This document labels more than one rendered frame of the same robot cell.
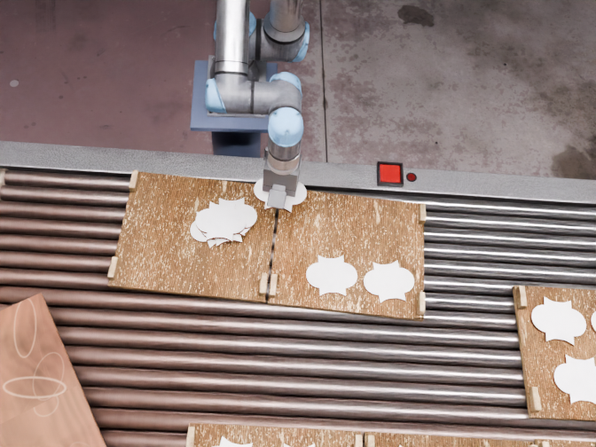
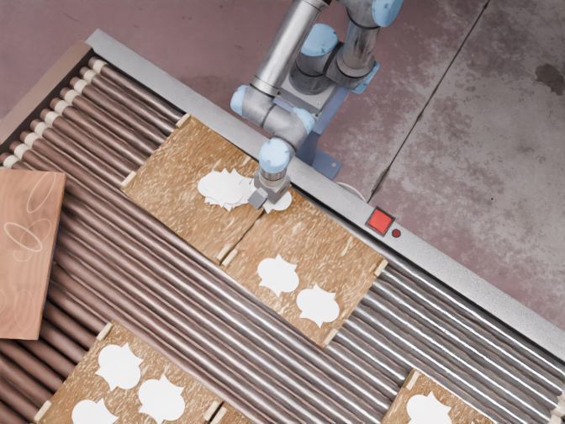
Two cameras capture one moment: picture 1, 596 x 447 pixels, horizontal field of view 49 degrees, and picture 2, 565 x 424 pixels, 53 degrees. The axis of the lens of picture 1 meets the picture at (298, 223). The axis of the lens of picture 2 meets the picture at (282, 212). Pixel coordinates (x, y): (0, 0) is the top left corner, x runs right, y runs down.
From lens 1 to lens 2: 50 cm
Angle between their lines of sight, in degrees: 15
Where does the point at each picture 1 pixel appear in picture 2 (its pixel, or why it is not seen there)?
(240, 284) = (209, 242)
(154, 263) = (160, 192)
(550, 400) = not seen: outside the picture
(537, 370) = not seen: outside the picture
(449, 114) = (520, 181)
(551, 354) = not seen: outside the picture
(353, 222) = (323, 243)
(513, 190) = (474, 292)
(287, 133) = (268, 162)
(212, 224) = (214, 187)
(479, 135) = (534, 212)
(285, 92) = (292, 127)
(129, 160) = (192, 101)
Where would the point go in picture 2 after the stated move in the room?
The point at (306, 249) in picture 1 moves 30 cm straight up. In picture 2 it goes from (273, 244) to (277, 217)
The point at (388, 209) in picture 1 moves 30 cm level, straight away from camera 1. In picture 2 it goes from (356, 249) to (428, 198)
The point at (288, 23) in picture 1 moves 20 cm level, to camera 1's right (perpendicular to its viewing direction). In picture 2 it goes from (353, 62) to (407, 103)
